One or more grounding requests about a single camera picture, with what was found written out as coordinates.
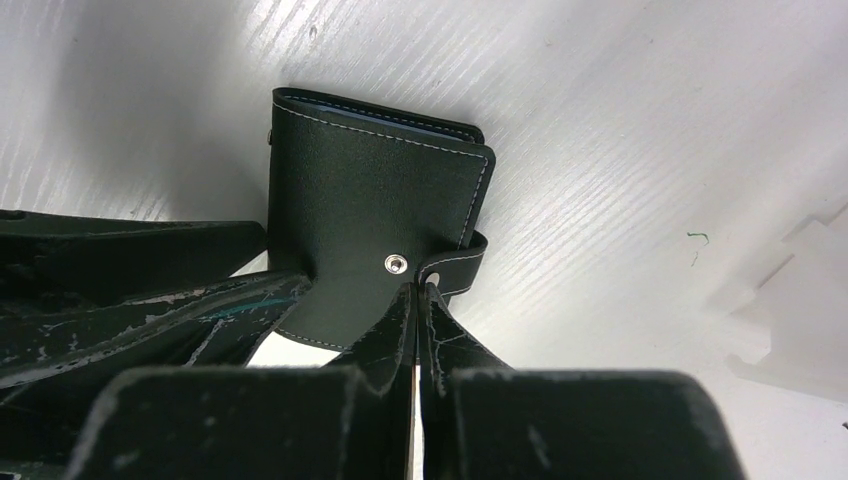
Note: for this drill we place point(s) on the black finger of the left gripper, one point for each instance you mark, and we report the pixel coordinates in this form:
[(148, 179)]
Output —
[(54, 365)]

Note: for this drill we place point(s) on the white plastic bin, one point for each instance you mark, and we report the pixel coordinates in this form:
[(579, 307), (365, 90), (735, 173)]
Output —
[(793, 303)]

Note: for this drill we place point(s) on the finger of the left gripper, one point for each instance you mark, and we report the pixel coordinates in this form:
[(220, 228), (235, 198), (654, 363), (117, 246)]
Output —
[(56, 263)]

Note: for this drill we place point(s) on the black leather card holder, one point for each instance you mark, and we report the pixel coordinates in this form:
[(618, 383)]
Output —
[(364, 198)]

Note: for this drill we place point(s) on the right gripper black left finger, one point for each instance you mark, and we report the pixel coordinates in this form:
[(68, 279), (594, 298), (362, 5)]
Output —
[(349, 419)]

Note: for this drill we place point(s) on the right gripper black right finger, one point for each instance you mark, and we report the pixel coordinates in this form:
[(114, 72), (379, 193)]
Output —
[(483, 419)]

